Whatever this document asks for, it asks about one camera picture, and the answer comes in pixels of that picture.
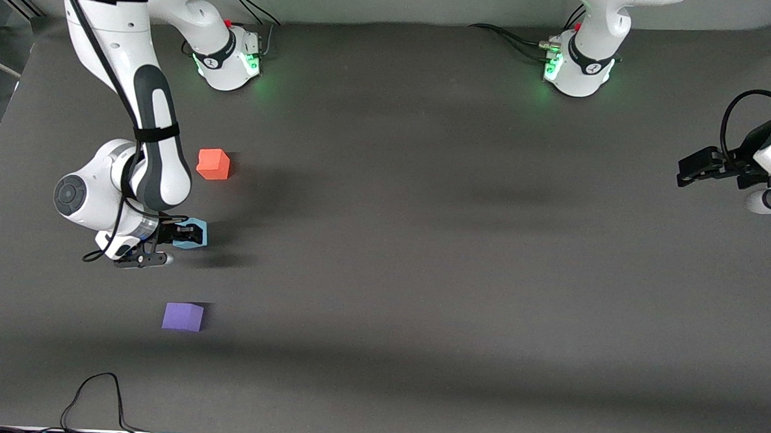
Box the light blue foam block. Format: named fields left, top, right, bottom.
left=172, top=216, right=210, bottom=252

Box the orange foam block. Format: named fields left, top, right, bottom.
left=195, top=148, right=231, bottom=182

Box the purple foam block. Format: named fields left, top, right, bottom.
left=161, top=302, right=205, bottom=334

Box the dark grey table mat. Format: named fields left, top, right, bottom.
left=0, top=0, right=771, bottom=433

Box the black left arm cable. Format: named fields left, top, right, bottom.
left=718, top=87, right=771, bottom=170

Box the black cable on table edge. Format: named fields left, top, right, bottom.
left=0, top=367, right=177, bottom=433

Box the black left base cable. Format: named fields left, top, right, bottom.
left=467, top=22, right=561, bottom=63

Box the black base cable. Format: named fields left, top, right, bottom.
left=218, top=0, right=283, bottom=28
left=467, top=22, right=561, bottom=63

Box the black right base cable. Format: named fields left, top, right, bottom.
left=218, top=0, right=283, bottom=28

